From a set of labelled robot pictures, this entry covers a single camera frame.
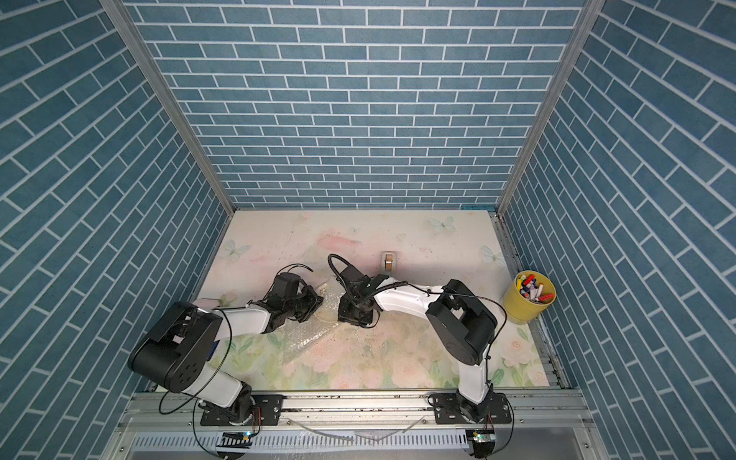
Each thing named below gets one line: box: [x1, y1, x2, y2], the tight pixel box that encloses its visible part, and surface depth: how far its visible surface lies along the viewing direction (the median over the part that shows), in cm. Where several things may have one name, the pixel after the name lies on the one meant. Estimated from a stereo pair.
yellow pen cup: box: [503, 270, 557, 325], surface depth 86 cm
